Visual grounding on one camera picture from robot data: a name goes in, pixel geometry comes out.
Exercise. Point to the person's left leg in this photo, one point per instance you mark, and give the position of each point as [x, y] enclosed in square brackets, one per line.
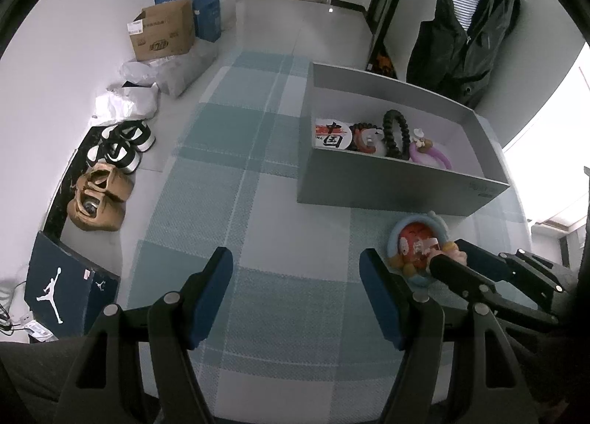
[37, 373]

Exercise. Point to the white translucent sack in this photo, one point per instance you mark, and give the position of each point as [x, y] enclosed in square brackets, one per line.
[228, 4]

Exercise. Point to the striped shirt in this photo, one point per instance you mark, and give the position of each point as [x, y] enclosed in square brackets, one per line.
[465, 4]

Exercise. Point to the black jacket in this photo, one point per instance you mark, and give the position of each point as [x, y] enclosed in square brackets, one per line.
[461, 64]

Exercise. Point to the grey plastic bag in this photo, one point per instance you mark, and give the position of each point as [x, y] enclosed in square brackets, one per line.
[184, 69]

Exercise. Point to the black floor mat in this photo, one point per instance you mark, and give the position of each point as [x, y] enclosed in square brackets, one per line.
[60, 203]

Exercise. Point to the grey cardboard box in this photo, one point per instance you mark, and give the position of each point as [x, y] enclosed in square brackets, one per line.
[392, 184]

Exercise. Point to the round cartoon doll mirror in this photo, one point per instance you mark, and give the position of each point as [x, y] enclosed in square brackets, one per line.
[415, 239]

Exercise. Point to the small cartoon figure charm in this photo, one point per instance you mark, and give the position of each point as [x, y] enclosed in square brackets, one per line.
[421, 138]

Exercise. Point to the white round badge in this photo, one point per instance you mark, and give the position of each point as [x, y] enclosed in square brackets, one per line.
[332, 133]

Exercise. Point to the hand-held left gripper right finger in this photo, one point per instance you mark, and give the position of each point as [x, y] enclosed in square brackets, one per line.
[382, 299]

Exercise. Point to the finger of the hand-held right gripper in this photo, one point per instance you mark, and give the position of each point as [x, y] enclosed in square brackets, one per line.
[486, 260]
[461, 277]

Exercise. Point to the teal checked blanket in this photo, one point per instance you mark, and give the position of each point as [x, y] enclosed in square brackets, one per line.
[258, 203]

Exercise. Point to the crumpled white plastic bag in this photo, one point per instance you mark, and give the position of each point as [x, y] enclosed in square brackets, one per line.
[129, 103]

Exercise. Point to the navy Jordan shoe box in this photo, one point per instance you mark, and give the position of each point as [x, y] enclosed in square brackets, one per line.
[64, 276]

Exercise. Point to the small dark hair accessory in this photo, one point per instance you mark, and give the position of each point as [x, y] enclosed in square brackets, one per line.
[366, 140]

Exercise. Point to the black and white sneaker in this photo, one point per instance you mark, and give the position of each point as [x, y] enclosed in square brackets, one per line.
[115, 159]
[133, 136]

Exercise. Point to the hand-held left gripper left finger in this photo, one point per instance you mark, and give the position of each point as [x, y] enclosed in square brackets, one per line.
[212, 295]

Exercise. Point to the brown cardboard box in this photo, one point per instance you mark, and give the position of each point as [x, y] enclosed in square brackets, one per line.
[161, 37]

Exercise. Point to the tan shoe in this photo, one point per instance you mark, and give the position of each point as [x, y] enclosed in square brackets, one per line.
[108, 182]
[97, 212]

